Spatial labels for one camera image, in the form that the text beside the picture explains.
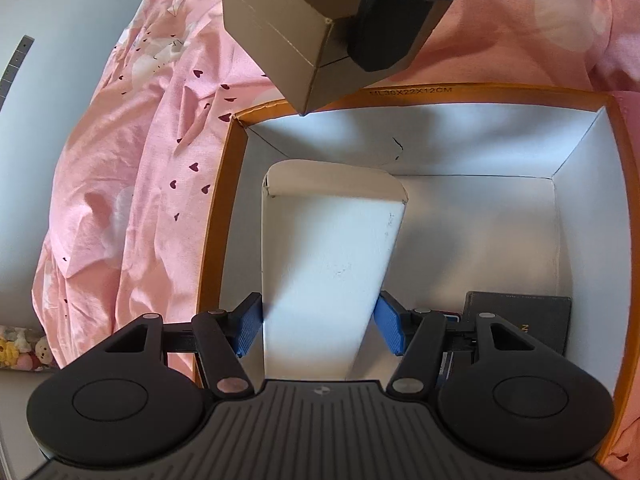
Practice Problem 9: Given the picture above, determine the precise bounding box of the white box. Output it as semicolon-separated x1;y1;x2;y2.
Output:
260;158;408;381

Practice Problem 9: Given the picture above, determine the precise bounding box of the grey perforated strip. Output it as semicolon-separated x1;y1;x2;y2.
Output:
0;35;34;106

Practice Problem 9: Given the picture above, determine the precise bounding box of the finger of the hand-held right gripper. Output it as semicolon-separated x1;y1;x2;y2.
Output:
347;0;476;73

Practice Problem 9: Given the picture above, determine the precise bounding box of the orange storage box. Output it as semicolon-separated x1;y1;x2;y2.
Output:
192;82;640;466

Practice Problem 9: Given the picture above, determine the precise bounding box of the pink printed blanket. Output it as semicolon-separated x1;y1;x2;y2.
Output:
32;0;640;466

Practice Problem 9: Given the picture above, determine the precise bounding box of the pile of plush toys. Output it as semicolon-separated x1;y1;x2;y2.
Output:
0;325;57;373

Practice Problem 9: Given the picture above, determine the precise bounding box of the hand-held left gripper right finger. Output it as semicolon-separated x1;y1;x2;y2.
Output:
372;290;551;396

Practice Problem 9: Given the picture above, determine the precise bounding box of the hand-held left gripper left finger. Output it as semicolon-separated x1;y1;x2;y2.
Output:
95;291;263;401

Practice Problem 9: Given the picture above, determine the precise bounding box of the dark grey box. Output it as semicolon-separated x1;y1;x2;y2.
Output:
462;290;572;361

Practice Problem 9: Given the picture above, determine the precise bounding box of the brown cardboard box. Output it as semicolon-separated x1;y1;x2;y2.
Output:
221;0;436;117

